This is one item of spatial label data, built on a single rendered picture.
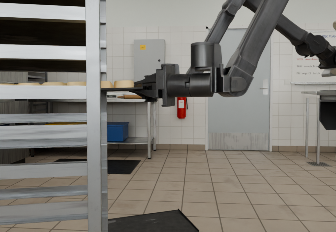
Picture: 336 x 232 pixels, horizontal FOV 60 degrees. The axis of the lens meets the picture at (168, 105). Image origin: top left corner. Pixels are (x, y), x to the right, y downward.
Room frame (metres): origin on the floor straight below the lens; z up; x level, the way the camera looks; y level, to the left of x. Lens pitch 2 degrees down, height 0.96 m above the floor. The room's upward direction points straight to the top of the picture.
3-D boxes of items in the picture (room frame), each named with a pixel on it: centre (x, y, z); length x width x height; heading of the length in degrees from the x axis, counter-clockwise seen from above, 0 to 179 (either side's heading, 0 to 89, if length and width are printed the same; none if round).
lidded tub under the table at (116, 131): (4.62, 0.84, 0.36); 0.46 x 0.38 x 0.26; 177
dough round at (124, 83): (0.74, 0.11, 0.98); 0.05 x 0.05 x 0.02
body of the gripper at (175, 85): (0.72, -0.02, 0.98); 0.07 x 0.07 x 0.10; 70
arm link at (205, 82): (0.70, -0.08, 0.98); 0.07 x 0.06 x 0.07; 70
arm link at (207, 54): (0.70, -0.11, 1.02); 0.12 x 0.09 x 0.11; 101
